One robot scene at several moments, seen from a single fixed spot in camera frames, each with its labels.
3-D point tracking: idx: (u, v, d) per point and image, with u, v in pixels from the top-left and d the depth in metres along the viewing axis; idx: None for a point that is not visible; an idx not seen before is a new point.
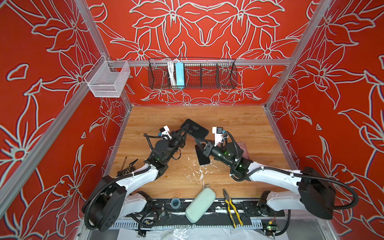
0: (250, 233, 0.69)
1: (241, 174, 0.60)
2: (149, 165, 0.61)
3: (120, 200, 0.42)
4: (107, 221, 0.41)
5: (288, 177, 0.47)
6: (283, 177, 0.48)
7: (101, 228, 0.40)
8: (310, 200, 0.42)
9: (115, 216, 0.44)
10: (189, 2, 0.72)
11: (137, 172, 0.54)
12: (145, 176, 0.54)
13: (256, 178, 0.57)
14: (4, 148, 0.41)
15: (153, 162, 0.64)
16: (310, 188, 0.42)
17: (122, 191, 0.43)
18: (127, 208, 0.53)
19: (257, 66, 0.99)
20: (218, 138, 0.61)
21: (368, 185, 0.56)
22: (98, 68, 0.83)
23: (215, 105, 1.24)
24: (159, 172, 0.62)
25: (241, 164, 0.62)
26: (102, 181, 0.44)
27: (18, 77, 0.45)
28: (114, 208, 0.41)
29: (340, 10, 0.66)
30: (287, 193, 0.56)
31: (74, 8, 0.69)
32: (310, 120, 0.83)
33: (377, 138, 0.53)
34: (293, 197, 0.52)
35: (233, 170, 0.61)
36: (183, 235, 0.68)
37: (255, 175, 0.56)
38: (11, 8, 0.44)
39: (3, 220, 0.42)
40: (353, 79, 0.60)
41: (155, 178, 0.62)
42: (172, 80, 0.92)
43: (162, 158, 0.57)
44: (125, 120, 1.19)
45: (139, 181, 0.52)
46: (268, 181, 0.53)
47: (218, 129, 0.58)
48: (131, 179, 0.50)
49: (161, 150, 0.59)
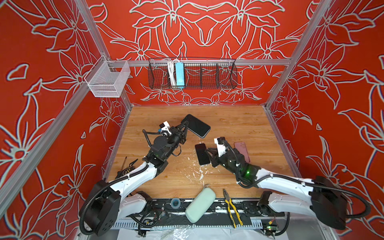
0: (250, 233, 0.69)
1: (249, 182, 0.59)
2: (147, 164, 0.58)
3: (115, 204, 0.41)
4: (105, 225, 0.41)
5: (299, 186, 0.47)
6: (294, 185, 0.48)
7: (98, 232, 0.40)
8: (318, 207, 0.42)
9: (113, 219, 0.44)
10: (189, 2, 0.72)
11: (132, 174, 0.52)
12: (140, 178, 0.52)
13: (263, 184, 0.56)
14: (4, 148, 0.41)
15: (152, 159, 0.62)
16: (320, 196, 0.42)
17: (116, 196, 0.42)
18: (126, 210, 0.53)
19: (257, 66, 0.99)
20: (221, 148, 0.72)
21: (368, 186, 0.56)
22: (98, 68, 0.83)
23: (215, 105, 1.24)
24: (159, 169, 0.61)
25: (248, 170, 0.61)
26: (97, 185, 0.43)
27: (18, 77, 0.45)
28: (110, 212, 0.40)
29: (340, 9, 0.66)
30: (293, 198, 0.55)
31: (74, 8, 0.69)
32: (310, 120, 0.83)
33: (377, 138, 0.53)
34: (300, 203, 0.52)
35: (240, 177, 0.61)
36: (183, 235, 0.68)
37: (262, 181, 0.55)
38: (11, 8, 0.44)
39: (3, 220, 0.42)
40: (353, 79, 0.60)
41: (155, 176, 0.60)
42: (172, 80, 0.92)
43: (161, 155, 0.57)
44: (125, 120, 1.19)
45: (136, 182, 0.50)
46: (276, 188, 0.52)
47: (219, 139, 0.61)
48: (127, 182, 0.48)
49: (159, 147, 0.56)
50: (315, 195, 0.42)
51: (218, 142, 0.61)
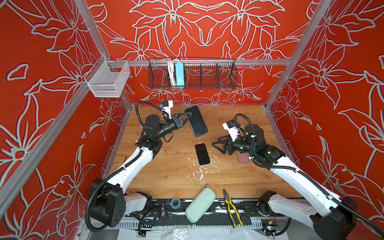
0: (250, 233, 0.69)
1: (264, 161, 0.53)
2: (140, 149, 0.56)
3: (119, 196, 0.41)
4: (116, 217, 0.42)
5: (321, 196, 0.42)
6: (315, 192, 0.43)
7: (111, 224, 0.41)
8: (330, 222, 0.38)
9: (124, 209, 0.45)
10: (189, 2, 0.72)
11: (128, 163, 0.49)
12: (139, 164, 0.51)
13: (279, 173, 0.51)
14: (4, 148, 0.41)
15: (145, 142, 0.59)
16: (342, 216, 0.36)
17: (117, 189, 0.41)
18: (130, 206, 0.54)
19: (257, 66, 0.99)
20: (233, 132, 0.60)
21: (368, 185, 0.56)
22: (98, 68, 0.83)
23: (215, 105, 1.24)
24: (154, 150, 0.59)
25: (269, 151, 0.54)
26: (94, 183, 0.42)
27: (18, 77, 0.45)
28: (116, 204, 0.40)
29: (340, 9, 0.66)
30: (297, 205, 0.54)
31: (74, 8, 0.69)
32: (310, 120, 0.83)
33: (377, 138, 0.53)
34: (301, 210, 0.51)
35: (254, 153, 0.56)
36: (183, 235, 0.68)
37: (281, 169, 0.49)
38: (11, 8, 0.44)
39: (3, 220, 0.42)
40: (353, 79, 0.60)
41: (153, 157, 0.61)
42: (172, 80, 0.92)
43: (154, 133, 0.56)
44: (125, 120, 1.19)
45: (135, 168, 0.49)
46: (292, 183, 0.48)
47: (228, 123, 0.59)
48: (124, 173, 0.46)
49: (152, 125, 0.55)
50: (337, 213, 0.38)
51: (227, 127, 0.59)
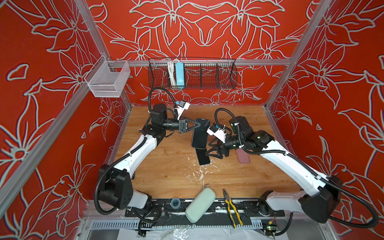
0: (250, 233, 0.69)
1: (253, 146, 0.52)
2: (145, 136, 0.57)
3: (127, 180, 0.43)
4: (124, 200, 0.44)
5: (310, 176, 0.42)
6: (304, 174, 0.43)
7: (121, 207, 0.43)
8: (318, 202, 0.39)
9: (132, 193, 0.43)
10: (189, 2, 0.72)
11: (133, 150, 0.50)
12: (144, 150, 0.53)
13: (268, 156, 0.50)
14: (4, 148, 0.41)
15: (149, 130, 0.60)
16: (330, 195, 0.38)
17: (125, 174, 0.42)
18: (132, 203, 0.54)
19: (257, 66, 0.99)
20: (220, 135, 0.65)
21: (368, 186, 0.56)
22: (98, 68, 0.83)
23: (215, 105, 1.24)
24: (158, 137, 0.60)
25: (259, 135, 0.53)
26: (101, 169, 0.43)
27: (18, 77, 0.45)
28: (124, 189, 0.42)
29: (340, 9, 0.66)
30: (289, 195, 0.55)
31: (74, 8, 0.69)
32: (310, 120, 0.83)
33: (377, 138, 0.53)
34: (292, 197, 0.52)
35: (243, 141, 0.55)
36: (183, 235, 0.68)
37: (270, 153, 0.49)
38: (11, 8, 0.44)
39: (3, 220, 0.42)
40: (353, 79, 0.60)
41: (157, 145, 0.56)
42: (172, 80, 0.92)
43: (161, 119, 0.62)
44: (125, 120, 1.19)
45: (140, 156, 0.51)
46: (281, 166, 0.48)
47: (211, 127, 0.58)
48: (131, 159, 0.48)
49: (160, 110, 0.58)
50: (325, 192, 0.39)
51: (212, 132, 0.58)
